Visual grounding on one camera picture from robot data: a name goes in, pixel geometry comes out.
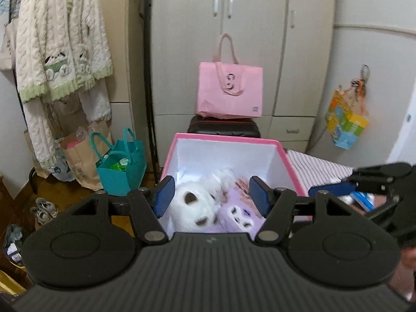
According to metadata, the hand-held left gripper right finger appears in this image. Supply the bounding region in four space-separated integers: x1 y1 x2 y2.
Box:
249 175 355 245

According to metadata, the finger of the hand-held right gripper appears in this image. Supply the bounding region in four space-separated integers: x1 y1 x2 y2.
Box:
366 195 402 225
308 162 413 198

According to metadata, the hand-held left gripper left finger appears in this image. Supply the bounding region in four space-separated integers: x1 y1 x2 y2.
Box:
70 175 170 245

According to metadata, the floral fabric scrunchie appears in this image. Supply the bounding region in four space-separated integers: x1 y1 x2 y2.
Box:
236 177 261 217

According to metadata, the blue wipes packet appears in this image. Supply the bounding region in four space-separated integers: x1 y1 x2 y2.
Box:
349 191 376 212

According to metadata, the white panda plush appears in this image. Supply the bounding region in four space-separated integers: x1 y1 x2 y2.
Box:
169 179 225 233

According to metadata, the purple rabbit plush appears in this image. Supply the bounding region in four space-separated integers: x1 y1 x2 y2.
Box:
216 190 265 233

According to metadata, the pink cardboard box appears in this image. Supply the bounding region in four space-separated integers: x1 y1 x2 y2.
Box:
160 133 308 235

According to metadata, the person's right forearm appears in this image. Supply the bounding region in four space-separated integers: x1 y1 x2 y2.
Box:
388 247 416 301

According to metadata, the striped bed sheet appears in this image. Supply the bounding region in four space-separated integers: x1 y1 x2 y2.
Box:
286 148 355 199

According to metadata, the teal tote bag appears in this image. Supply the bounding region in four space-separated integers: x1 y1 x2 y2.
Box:
89 128 147 196

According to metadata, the colourful paper gift bag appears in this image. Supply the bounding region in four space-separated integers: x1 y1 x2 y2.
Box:
325 84 369 150

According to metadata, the white door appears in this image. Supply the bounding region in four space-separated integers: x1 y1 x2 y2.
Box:
387 88 416 166

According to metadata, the black suitcase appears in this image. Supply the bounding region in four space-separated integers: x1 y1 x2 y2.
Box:
188 115 261 139

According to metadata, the brown paper bag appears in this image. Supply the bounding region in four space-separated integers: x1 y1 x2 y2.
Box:
60 120 113 192

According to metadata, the white printed plastic bag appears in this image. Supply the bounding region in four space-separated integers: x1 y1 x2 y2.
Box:
49 154 77 183

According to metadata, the pink tote bag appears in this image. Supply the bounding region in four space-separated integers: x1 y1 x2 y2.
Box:
195 33 264 119

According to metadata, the grey sneaker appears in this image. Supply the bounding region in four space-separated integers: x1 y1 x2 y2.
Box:
35 198 61 218
31 206 50 230

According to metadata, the black clothes rack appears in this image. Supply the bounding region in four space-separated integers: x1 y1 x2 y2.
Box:
10 0 163 199

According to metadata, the light wooden board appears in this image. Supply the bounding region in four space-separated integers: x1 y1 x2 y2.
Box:
94 0 153 163

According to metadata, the crumpled grey plastic bag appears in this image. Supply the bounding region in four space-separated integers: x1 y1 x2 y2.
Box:
3 224 25 265

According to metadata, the beige wooden wardrobe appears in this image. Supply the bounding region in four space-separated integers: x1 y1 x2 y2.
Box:
148 0 337 153

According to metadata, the yellow bin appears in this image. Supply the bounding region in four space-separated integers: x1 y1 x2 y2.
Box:
0 270 27 296

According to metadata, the cream fleece cardigan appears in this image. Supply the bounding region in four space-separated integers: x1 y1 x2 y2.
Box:
15 0 114 176

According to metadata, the canvas tote bag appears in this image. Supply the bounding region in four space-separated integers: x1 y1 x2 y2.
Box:
0 23 17 70

